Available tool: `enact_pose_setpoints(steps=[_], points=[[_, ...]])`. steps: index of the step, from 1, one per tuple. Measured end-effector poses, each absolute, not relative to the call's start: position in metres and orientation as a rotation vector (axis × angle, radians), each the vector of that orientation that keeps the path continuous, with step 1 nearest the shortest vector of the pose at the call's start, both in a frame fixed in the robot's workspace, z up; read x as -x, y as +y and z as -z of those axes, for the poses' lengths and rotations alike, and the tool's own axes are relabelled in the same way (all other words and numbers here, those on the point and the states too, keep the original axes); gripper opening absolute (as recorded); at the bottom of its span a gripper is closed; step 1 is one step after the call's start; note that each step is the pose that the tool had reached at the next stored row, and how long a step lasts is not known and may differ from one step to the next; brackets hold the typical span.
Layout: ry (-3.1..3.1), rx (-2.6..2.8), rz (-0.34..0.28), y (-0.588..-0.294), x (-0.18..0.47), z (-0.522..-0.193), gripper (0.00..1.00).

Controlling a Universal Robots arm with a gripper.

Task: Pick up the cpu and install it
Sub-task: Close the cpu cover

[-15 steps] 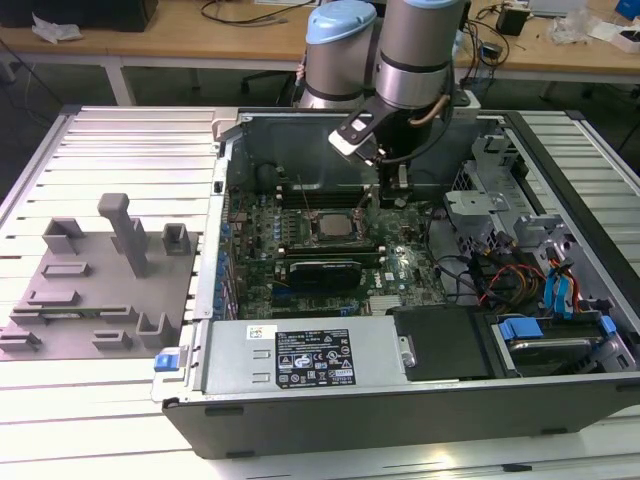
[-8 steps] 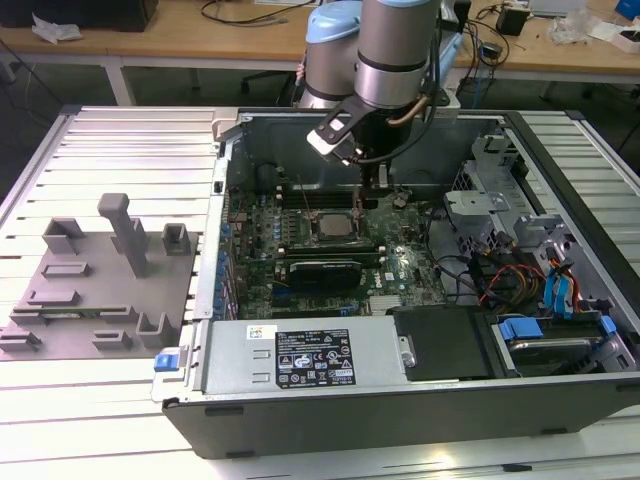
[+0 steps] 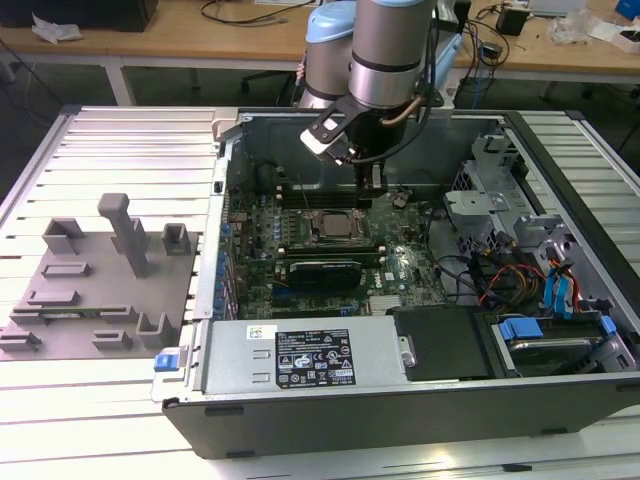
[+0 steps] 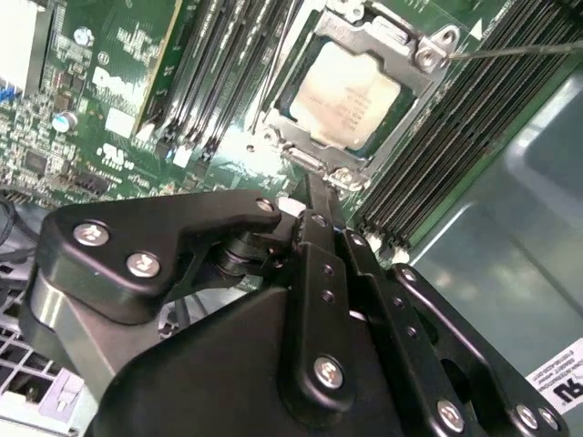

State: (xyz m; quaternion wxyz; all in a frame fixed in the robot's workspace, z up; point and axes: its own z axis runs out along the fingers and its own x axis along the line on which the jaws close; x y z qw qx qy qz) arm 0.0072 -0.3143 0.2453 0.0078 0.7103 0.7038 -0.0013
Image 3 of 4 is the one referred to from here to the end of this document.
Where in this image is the CPU socket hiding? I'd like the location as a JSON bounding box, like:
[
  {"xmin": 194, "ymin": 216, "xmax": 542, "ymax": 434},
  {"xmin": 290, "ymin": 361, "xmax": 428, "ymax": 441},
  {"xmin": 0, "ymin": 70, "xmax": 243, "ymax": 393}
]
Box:
[{"xmin": 308, "ymin": 205, "xmax": 367, "ymax": 247}]

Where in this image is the white flat device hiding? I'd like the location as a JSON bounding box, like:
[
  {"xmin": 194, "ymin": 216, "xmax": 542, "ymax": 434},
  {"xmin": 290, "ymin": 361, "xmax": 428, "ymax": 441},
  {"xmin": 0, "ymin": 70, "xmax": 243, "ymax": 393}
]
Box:
[{"xmin": 528, "ymin": 0, "xmax": 587, "ymax": 14}]

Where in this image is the grey power supply unit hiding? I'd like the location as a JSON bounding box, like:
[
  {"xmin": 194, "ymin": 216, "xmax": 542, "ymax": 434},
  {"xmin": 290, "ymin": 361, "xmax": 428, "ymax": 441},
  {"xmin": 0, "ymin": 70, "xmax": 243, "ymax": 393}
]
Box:
[{"xmin": 202, "ymin": 318, "xmax": 416, "ymax": 396}]

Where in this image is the white cardboard box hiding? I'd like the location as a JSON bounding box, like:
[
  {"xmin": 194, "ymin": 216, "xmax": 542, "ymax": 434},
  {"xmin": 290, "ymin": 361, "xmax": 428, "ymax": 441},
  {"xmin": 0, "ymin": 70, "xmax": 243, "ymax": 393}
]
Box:
[{"xmin": 587, "ymin": 19, "xmax": 640, "ymax": 54}]

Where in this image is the black PC case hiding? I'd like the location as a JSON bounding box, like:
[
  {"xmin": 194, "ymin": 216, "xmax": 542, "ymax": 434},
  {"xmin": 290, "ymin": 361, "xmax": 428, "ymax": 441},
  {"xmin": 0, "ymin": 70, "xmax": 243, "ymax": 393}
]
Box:
[{"xmin": 149, "ymin": 106, "xmax": 640, "ymax": 461}]

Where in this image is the grey parts rack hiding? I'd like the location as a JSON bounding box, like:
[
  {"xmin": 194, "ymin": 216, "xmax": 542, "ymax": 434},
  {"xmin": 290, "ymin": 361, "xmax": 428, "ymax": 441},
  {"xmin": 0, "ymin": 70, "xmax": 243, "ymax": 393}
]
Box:
[{"xmin": 0, "ymin": 192, "xmax": 202, "ymax": 361}]

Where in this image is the clear plastic bag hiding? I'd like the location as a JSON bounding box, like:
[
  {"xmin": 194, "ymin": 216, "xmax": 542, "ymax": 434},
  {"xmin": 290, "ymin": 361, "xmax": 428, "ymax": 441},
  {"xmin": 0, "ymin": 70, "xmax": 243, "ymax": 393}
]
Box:
[{"xmin": 547, "ymin": 8, "xmax": 594, "ymax": 44}]

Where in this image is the black tower box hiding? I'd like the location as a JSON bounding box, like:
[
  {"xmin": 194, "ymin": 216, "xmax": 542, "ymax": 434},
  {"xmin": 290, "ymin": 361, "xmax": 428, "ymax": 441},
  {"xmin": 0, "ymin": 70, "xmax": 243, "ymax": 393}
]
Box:
[{"xmin": 452, "ymin": 0, "xmax": 472, "ymax": 32}]

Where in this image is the black rounded component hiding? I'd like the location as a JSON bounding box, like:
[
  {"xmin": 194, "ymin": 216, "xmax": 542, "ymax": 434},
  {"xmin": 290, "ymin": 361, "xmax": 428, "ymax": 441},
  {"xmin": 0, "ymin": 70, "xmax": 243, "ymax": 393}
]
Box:
[{"xmin": 255, "ymin": 162, "xmax": 279, "ymax": 195}]

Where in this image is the green motherboard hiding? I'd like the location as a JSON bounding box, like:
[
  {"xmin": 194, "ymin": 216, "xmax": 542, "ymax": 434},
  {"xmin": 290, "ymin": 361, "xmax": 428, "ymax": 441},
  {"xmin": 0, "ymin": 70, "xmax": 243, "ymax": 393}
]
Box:
[{"xmin": 224, "ymin": 182, "xmax": 449, "ymax": 321}]

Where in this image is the wooden desk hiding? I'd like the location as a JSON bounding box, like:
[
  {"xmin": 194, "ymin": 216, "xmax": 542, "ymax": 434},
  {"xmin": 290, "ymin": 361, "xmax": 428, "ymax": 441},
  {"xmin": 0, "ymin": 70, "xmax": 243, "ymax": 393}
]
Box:
[{"xmin": 0, "ymin": 0, "xmax": 640, "ymax": 109}]

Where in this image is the red and yellow wire bundle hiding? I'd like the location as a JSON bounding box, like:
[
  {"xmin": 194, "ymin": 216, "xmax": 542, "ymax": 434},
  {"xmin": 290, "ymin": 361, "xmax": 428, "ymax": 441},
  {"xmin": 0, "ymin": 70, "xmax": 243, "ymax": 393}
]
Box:
[{"xmin": 478, "ymin": 263, "xmax": 547, "ymax": 307}]

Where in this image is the silver chipset heatsink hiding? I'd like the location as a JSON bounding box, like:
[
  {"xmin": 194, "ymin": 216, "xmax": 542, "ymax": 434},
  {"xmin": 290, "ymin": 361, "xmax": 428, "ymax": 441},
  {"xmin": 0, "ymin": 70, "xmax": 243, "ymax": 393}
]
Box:
[{"xmin": 368, "ymin": 293, "xmax": 402, "ymax": 317}]

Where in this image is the black graphics card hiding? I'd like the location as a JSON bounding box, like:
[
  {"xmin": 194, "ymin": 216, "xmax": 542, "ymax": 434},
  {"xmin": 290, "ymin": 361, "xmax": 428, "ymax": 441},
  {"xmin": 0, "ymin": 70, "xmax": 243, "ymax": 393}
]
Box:
[{"xmin": 273, "ymin": 257, "xmax": 364, "ymax": 292}]

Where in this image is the black power adapter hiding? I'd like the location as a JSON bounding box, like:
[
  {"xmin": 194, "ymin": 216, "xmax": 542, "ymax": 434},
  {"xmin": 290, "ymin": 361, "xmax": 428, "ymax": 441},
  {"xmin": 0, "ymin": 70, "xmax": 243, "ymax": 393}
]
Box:
[{"xmin": 496, "ymin": 5, "xmax": 530, "ymax": 37}]

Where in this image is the hard disk with blue carrier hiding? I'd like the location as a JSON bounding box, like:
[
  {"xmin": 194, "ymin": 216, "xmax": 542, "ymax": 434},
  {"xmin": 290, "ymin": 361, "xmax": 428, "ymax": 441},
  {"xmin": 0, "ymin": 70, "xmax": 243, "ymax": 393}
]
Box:
[{"xmin": 492, "ymin": 313, "xmax": 617, "ymax": 377}]

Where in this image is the black monitor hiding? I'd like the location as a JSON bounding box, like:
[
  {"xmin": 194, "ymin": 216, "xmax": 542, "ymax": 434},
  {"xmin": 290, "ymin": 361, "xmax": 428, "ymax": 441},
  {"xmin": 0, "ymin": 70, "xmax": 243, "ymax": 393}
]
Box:
[{"xmin": 0, "ymin": 0, "xmax": 160, "ymax": 30}]

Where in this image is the blue case latch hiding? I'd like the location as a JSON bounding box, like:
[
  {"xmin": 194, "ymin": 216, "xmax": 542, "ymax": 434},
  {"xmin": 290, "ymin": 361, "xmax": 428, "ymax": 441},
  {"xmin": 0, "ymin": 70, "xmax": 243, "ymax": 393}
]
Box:
[{"xmin": 153, "ymin": 348, "xmax": 181, "ymax": 374}]

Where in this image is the blue data cable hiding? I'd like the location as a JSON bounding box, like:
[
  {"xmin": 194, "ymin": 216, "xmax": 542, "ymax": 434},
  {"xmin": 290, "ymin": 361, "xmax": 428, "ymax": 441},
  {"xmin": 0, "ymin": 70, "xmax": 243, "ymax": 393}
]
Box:
[
  {"xmin": 542, "ymin": 269, "xmax": 562, "ymax": 321},
  {"xmin": 558, "ymin": 264, "xmax": 579, "ymax": 321}
]

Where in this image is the black chair base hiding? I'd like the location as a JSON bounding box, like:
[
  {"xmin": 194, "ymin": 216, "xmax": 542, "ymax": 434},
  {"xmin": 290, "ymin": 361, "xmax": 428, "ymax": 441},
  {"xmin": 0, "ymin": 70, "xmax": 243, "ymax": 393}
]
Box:
[{"xmin": 241, "ymin": 69, "xmax": 301, "ymax": 106}]

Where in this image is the black plastic shroud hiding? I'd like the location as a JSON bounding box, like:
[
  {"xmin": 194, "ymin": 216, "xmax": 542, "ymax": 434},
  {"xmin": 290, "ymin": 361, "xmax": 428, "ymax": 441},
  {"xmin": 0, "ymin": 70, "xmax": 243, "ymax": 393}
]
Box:
[{"xmin": 387, "ymin": 305, "xmax": 497, "ymax": 384}]

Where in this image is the blue network cable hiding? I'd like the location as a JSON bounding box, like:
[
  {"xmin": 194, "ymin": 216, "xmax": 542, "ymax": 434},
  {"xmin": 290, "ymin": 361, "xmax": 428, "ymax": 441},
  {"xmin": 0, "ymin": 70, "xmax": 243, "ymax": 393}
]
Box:
[{"xmin": 474, "ymin": 29, "xmax": 490, "ymax": 109}]

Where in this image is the silver metal disk bay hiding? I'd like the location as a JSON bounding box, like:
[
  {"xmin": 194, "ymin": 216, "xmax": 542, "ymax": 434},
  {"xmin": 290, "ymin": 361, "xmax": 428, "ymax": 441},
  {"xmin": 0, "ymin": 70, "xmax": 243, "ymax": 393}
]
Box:
[{"xmin": 442, "ymin": 127, "xmax": 532, "ymax": 256}]

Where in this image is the silver CPU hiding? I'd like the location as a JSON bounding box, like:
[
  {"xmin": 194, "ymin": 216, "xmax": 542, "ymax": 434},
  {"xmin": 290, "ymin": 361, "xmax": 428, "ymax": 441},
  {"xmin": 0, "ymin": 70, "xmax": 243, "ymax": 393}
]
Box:
[{"xmin": 320, "ymin": 212, "xmax": 358, "ymax": 240}]

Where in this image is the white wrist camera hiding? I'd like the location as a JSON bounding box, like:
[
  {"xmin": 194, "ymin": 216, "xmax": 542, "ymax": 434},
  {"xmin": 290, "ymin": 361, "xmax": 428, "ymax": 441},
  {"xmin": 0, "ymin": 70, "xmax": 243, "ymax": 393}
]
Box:
[{"xmin": 298, "ymin": 98, "xmax": 362, "ymax": 166}]

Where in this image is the green RAM stick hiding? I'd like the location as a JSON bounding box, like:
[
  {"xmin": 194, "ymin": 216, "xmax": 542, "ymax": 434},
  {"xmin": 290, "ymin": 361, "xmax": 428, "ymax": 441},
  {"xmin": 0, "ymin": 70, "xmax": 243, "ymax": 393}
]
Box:
[{"xmin": 37, "ymin": 305, "xmax": 106, "ymax": 320}]

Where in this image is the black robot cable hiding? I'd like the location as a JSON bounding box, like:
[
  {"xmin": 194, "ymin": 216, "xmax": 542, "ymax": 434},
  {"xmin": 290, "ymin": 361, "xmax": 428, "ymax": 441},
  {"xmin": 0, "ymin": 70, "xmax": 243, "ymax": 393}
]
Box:
[
  {"xmin": 424, "ymin": 0, "xmax": 444, "ymax": 109},
  {"xmin": 347, "ymin": 92, "xmax": 431, "ymax": 166}
]

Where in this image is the crumpled white plastic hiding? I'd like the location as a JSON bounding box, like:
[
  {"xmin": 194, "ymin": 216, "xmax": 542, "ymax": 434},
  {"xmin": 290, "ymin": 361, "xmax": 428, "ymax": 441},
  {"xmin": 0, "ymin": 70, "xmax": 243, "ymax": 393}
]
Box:
[{"xmin": 30, "ymin": 12, "xmax": 84, "ymax": 45}]

